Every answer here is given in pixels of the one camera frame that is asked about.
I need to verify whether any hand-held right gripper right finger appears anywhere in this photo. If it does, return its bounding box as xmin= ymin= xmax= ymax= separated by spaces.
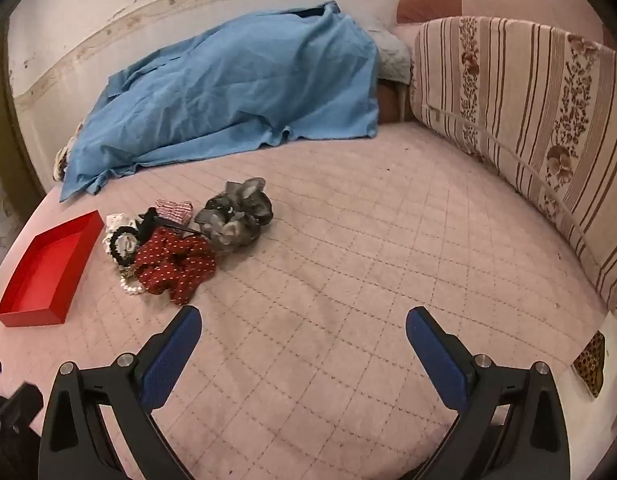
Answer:
xmin=406 ymin=306 xmax=572 ymax=480

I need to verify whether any pink cushion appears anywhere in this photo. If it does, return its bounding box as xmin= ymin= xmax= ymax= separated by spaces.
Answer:
xmin=461 ymin=0 xmax=614 ymax=46

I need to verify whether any white lace hair tie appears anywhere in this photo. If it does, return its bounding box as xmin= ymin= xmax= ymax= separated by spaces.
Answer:
xmin=106 ymin=212 xmax=139 ymax=233

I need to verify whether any grey scrunchie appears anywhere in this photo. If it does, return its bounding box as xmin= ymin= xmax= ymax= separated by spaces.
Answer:
xmin=194 ymin=177 xmax=274 ymax=256

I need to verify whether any striped floral pillow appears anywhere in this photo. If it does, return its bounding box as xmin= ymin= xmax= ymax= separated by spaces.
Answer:
xmin=409 ymin=16 xmax=617 ymax=316

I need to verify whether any wooden door frame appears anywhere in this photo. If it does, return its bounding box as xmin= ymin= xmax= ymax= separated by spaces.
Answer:
xmin=0 ymin=12 xmax=52 ymax=271

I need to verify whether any floral patterned fabric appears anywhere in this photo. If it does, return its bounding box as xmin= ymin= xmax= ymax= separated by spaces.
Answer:
xmin=52 ymin=125 xmax=86 ymax=181

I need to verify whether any blue cloth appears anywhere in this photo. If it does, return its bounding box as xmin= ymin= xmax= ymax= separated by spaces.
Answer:
xmin=61 ymin=0 xmax=380 ymax=203

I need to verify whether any red checked scrunchie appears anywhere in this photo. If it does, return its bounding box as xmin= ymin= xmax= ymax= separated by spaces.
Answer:
xmin=155 ymin=199 xmax=195 ymax=226

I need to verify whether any brown cushion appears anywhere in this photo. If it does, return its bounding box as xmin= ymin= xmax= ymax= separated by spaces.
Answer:
xmin=376 ymin=80 xmax=414 ymax=123

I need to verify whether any leopard print cloth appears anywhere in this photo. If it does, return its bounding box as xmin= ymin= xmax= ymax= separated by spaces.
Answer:
xmin=571 ymin=331 xmax=607 ymax=400

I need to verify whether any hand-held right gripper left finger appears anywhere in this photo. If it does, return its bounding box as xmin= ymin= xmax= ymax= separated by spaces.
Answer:
xmin=38 ymin=305 xmax=204 ymax=480

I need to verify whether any black frilly hair tie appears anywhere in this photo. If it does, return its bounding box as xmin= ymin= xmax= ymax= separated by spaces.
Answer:
xmin=104 ymin=226 xmax=142 ymax=266

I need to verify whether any red dotted scrunchie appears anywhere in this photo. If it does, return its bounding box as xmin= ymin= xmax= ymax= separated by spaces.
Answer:
xmin=134 ymin=226 xmax=219 ymax=307

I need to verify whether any rust coloured cushion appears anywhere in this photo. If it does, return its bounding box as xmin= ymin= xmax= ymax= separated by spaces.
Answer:
xmin=396 ymin=0 xmax=472 ymax=25

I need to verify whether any red shallow box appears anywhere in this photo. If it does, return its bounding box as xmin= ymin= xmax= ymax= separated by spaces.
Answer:
xmin=0 ymin=210 xmax=105 ymax=327

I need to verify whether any black hair claw clip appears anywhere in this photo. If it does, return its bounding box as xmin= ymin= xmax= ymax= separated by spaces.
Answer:
xmin=136 ymin=206 xmax=199 ymax=241

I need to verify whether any grey-green folded cloth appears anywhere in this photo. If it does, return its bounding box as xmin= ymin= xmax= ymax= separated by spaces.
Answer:
xmin=366 ymin=27 xmax=414 ymax=86

